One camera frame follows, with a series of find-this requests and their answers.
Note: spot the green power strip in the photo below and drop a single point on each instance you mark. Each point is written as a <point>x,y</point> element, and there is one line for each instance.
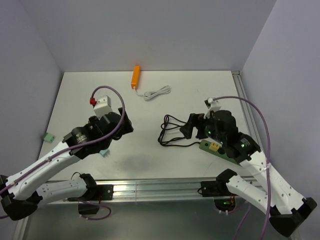
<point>204,146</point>

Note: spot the yellow USB plug adapter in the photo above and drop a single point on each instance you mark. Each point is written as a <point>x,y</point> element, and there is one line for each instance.
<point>214,147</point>

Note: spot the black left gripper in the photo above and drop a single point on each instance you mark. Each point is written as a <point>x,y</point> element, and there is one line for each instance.
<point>126,128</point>

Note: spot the orange power strip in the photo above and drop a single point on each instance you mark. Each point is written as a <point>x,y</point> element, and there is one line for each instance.
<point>135,77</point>

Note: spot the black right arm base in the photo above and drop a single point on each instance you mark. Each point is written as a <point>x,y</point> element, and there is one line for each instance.
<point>212,188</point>

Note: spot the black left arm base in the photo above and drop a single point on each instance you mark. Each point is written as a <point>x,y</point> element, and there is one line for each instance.
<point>91,206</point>

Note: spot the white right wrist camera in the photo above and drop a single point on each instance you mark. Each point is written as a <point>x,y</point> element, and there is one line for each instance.
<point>212,105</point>

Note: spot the aluminium right rail frame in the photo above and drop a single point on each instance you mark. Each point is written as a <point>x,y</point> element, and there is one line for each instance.
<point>247,109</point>

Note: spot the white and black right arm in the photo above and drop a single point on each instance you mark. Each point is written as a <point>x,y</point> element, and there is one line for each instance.
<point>285,208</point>

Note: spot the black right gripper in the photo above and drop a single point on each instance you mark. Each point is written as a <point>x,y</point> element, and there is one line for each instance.
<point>187,129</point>

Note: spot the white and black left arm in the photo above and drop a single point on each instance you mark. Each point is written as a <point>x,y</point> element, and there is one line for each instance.
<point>22,193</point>

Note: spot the aluminium rail frame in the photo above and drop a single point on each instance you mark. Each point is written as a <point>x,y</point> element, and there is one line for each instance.
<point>160,209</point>
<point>247,109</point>

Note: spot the green plug adapter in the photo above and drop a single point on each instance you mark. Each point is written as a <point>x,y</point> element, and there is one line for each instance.
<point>48,137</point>

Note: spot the light blue plug adapter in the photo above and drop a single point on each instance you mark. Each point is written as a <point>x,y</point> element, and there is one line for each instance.
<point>104,153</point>

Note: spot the aluminium front rail frame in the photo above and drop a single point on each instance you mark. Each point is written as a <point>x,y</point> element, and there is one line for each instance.
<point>160,209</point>

